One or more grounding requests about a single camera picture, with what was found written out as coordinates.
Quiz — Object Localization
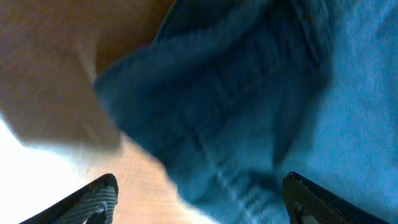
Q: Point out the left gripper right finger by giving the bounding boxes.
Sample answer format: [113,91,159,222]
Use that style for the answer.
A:
[282,172,387,224]

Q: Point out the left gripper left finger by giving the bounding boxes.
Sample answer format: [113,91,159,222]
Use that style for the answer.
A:
[23,174,119,224]

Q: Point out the dark blue denim shorts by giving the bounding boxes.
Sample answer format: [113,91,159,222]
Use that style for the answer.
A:
[94,0,397,223]

